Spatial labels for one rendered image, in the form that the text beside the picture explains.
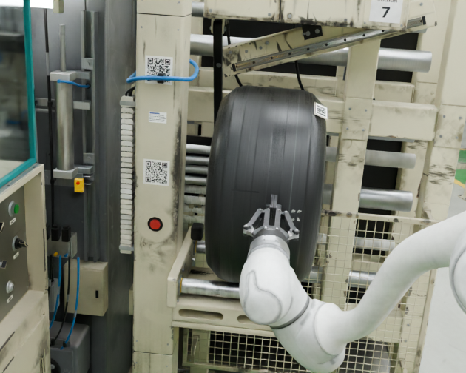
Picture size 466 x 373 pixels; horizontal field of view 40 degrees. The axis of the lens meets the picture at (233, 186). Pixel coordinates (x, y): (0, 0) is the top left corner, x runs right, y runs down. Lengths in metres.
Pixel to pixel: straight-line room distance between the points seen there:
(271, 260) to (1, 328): 0.76
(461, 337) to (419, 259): 2.64
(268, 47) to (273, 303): 1.11
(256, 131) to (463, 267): 0.97
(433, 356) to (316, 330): 2.22
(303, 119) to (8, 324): 0.91
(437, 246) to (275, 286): 0.33
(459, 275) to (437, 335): 2.89
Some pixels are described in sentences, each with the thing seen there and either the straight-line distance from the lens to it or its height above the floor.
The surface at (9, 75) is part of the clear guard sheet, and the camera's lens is 1.58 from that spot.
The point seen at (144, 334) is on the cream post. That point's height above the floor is 0.69.
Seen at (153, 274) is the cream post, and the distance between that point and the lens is 1.95.
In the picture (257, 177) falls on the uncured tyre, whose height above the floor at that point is 1.29.
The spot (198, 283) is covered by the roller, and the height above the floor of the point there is 0.92.
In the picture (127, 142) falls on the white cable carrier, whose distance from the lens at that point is 1.83.
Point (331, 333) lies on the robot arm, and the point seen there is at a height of 1.13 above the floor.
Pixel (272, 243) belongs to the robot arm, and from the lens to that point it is 1.32.
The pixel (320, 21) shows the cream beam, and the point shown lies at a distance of 1.97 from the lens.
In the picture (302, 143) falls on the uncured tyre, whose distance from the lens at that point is 1.62.
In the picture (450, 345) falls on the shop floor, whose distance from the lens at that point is 3.59.
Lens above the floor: 1.78
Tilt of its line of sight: 19 degrees down
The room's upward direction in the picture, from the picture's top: 4 degrees clockwise
